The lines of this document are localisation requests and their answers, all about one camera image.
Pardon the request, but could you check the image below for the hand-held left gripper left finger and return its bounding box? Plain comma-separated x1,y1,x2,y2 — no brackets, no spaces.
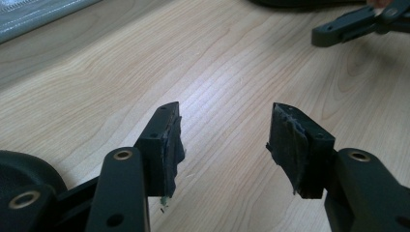
133,101,187,199

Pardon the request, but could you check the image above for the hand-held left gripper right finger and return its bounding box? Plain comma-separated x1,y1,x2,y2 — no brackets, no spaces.
265,101,337,200

